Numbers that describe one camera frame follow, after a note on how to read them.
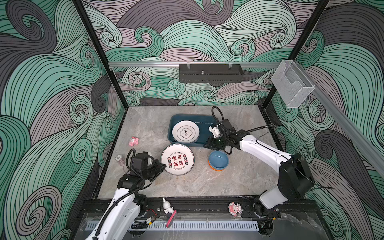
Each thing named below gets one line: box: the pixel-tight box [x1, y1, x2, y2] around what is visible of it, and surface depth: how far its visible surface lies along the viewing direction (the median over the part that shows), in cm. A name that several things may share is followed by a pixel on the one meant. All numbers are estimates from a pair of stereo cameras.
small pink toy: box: [128, 136, 139, 147], surface depth 97 cm
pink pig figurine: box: [228, 201, 244, 219], surface depth 73 cm
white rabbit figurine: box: [162, 197, 174, 214], surface depth 73 cm
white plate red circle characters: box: [161, 143, 195, 176], surface depth 85 cm
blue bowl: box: [208, 150, 229, 171], surface depth 84 cm
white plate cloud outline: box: [172, 120, 200, 144], surface depth 104 cm
